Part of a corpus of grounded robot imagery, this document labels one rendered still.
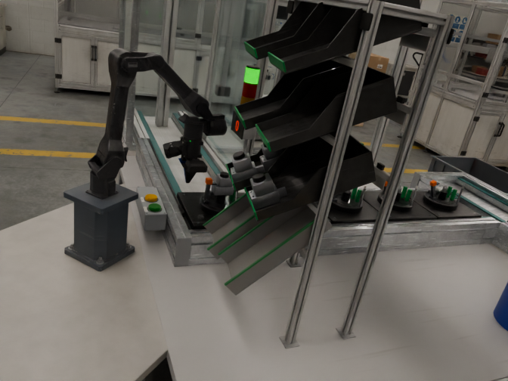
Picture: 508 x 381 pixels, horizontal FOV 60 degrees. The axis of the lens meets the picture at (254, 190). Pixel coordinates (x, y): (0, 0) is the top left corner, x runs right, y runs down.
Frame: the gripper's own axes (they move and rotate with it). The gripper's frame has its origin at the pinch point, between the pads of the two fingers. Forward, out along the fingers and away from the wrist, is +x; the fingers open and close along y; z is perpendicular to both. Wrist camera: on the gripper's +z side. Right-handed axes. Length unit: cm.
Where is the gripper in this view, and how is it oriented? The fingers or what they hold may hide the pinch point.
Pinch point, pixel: (188, 172)
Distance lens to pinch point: 139.4
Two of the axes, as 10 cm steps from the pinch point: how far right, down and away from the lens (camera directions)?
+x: -1.7, 9.0, 4.0
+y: 3.6, 4.3, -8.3
